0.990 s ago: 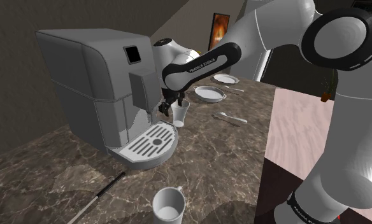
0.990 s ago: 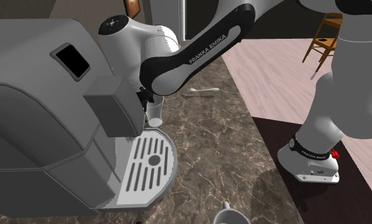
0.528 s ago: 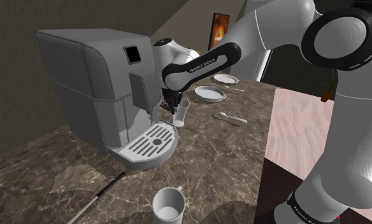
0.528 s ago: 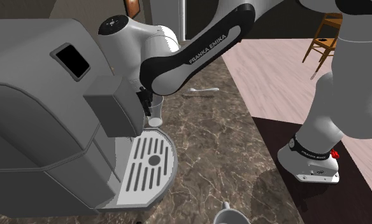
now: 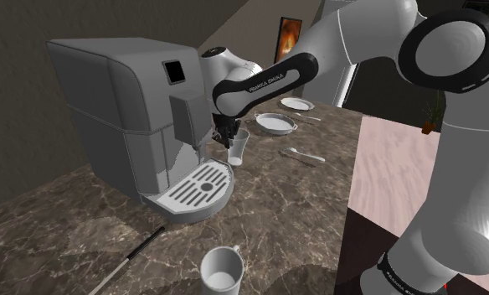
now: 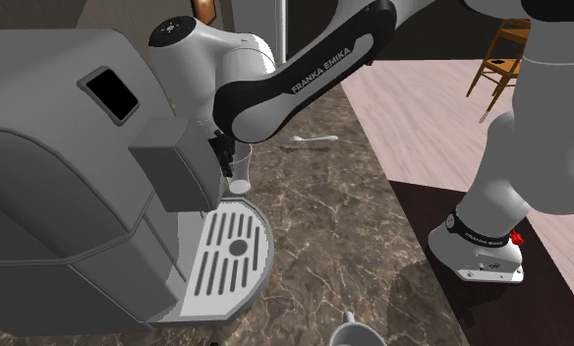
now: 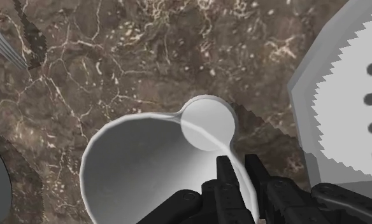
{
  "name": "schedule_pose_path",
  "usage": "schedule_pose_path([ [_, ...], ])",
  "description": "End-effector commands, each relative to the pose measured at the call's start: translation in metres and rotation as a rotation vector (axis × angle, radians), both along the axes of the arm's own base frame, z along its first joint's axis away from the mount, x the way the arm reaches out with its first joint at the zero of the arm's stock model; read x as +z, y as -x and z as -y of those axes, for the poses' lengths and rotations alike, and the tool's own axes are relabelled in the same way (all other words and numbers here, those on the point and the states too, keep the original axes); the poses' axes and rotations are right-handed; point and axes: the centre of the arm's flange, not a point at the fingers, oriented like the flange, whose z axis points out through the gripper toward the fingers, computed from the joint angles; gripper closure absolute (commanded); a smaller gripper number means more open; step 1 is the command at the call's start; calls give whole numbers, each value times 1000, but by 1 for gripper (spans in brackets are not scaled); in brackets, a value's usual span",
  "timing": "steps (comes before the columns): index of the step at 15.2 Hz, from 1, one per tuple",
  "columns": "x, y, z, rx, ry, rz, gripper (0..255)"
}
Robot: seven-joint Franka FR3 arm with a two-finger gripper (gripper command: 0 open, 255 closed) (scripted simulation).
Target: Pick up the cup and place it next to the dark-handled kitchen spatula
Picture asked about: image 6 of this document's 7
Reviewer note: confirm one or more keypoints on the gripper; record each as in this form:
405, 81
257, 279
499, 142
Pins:
223, 149

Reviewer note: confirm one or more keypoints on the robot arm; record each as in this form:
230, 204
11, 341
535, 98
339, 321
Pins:
545, 144

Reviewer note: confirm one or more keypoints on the white tall cup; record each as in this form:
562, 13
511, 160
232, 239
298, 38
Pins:
241, 165

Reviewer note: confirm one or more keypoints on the white spoon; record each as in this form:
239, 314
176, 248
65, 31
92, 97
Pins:
315, 139

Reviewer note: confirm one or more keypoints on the grey coffee machine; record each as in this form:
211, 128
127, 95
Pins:
52, 191

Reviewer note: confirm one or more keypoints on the grey mug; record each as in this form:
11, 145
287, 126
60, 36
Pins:
356, 335

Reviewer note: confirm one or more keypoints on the wooden chair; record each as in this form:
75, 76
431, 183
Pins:
505, 67

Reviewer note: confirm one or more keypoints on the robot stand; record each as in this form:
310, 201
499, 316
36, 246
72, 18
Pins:
498, 316

